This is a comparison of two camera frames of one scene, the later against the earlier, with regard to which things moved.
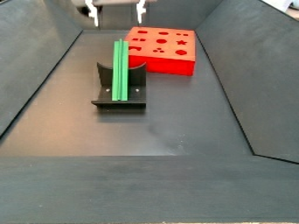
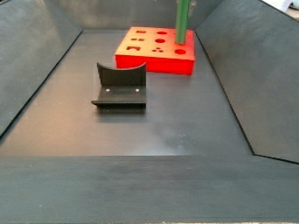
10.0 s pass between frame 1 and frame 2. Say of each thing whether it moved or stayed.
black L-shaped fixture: stayed
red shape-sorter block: stayed
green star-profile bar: moved
